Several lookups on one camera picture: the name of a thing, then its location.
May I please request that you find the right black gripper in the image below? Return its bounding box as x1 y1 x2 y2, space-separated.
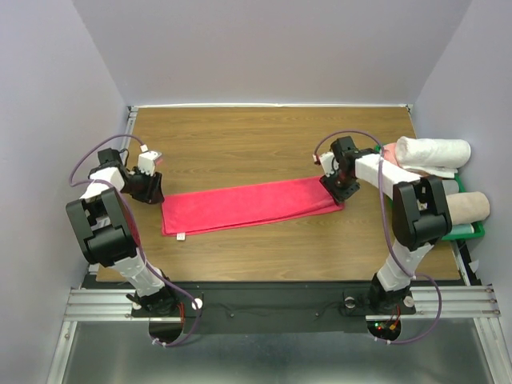
318 165 359 206

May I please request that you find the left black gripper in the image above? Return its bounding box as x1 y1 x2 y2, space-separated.
120 165 165 205

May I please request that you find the pink microfiber towel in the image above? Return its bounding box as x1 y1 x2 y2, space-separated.
162 177 344 236

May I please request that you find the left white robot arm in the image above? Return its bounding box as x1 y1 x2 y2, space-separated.
66 145 178 317

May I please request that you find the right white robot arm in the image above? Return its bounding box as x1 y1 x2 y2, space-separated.
313 132 452 312

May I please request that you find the pink rolled towel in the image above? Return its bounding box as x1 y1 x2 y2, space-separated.
383 142 400 166

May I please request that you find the white rolled towel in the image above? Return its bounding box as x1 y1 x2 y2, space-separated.
395 136 471 173

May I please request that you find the grey rolled towel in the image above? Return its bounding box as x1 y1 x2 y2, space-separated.
442 179 460 195

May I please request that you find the teal rolled towel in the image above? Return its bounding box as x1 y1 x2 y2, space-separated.
442 224 474 241

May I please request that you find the beige rolled towel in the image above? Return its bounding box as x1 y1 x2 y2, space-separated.
446 192 490 226

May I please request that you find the green plastic bin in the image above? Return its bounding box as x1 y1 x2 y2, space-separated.
374 143 487 241

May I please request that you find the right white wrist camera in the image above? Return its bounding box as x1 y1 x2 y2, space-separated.
313 151 338 177

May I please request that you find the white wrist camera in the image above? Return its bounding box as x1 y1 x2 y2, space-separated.
313 151 338 177
137 150 162 176

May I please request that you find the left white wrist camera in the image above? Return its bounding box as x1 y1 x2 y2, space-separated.
137 150 162 176

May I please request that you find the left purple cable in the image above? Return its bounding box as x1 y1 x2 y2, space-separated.
70 134 204 348

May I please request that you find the purple cable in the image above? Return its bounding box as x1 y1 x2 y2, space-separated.
314 130 442 346
70 134 204 348

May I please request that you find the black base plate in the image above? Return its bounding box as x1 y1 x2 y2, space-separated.
82 281 417 337

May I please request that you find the aluminium frame rail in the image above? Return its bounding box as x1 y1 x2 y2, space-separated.
64 289 134 322

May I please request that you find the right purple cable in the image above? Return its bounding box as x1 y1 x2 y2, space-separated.
314 130 442 346

